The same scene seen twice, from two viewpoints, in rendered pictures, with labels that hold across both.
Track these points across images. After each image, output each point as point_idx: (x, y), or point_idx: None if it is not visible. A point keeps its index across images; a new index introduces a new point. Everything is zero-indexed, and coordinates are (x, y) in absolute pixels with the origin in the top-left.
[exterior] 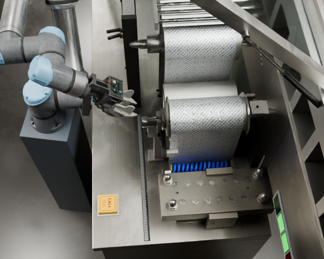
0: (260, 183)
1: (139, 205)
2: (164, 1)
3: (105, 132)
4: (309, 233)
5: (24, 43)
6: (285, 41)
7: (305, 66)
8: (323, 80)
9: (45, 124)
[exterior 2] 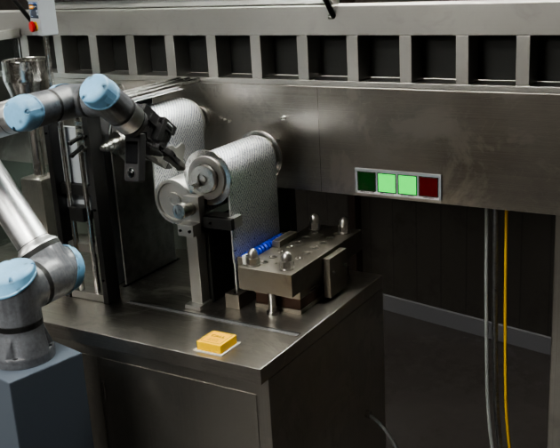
0: (326, 229)
1: (247, 329)
2: None
3: (115, 326)
4: (418, 110)
5: (52, 89)
6: None
7: None
8: None
9: (38, 340)
